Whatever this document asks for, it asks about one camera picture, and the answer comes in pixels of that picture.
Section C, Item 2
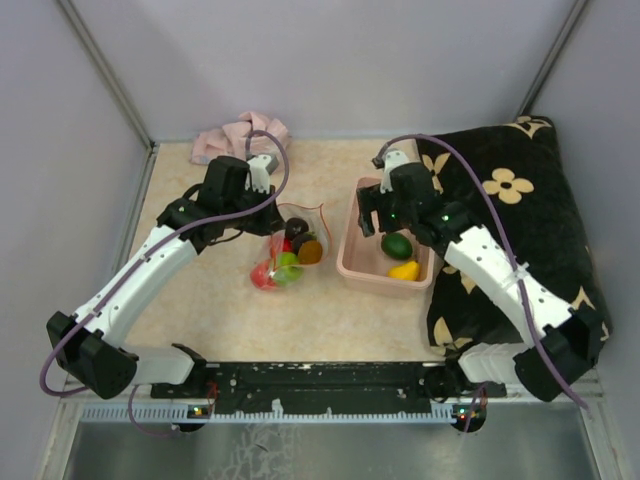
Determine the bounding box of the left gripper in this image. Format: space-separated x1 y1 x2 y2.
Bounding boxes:
224 182 287 237

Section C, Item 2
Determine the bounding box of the dark plum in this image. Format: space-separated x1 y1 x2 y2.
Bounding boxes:
291 232 316 254
285 217 309 240

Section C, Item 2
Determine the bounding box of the clear zip top bag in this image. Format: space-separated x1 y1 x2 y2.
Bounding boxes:
249 203 332 291

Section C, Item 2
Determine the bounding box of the dark green avocado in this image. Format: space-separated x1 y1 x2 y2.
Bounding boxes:
381 232 413 260

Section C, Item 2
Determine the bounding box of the brown kiwi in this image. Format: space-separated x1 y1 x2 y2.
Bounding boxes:
297 240 324 265

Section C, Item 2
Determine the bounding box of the green apple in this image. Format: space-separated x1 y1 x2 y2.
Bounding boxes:
272 252 304 287

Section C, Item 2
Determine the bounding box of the small red apple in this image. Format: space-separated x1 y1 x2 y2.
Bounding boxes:
249 260 277 291

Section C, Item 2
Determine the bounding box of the pink plastic bin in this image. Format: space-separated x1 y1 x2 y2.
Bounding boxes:
336 177 436 299

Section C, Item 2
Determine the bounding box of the yellow pear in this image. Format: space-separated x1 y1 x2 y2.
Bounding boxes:
387 260 421 281

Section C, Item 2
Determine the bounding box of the large red apple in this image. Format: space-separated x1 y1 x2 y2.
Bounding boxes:
276 237 293 252

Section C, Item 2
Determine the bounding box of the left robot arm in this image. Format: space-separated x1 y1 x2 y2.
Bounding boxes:
46 154 284 399

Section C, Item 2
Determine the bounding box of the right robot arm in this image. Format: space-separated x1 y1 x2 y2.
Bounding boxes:
356 162 606 402

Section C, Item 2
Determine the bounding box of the pink crumpled cloth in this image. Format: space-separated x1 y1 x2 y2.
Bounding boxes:
190 111 291 166

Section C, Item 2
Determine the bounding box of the black floral cushion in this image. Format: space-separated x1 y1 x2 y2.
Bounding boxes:
417 116 613 356

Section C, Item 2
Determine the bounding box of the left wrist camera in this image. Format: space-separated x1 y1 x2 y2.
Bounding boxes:
245 154 279 194

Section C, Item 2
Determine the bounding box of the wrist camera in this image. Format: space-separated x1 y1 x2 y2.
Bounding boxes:
245 154 279 194
371 148 410 194

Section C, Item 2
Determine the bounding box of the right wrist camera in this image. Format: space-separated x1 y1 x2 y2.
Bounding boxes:
371 148 410 194

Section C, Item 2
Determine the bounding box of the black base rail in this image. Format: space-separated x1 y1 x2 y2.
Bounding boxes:
151 360 477 415

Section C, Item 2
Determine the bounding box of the left metal frame post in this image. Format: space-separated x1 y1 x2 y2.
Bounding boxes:
53 0 155 150

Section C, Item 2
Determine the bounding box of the metal frame post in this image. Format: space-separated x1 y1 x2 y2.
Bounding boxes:
516 0 591 117
53 0 155 150

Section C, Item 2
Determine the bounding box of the right metal frame post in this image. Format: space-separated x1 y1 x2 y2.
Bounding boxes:
516 0 591 117

